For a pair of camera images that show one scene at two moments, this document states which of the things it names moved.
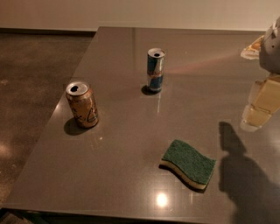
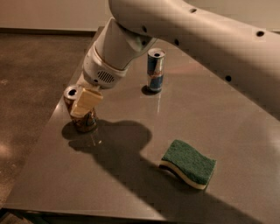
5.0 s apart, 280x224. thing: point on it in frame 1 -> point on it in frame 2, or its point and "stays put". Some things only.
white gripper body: (271, 53) -> (97, 71)
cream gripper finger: (263, 102) -> (85, 102)
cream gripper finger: (253, 51) -> (82, 83)
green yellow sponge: (185, 159) stays put
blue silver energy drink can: (155, 68) stays put
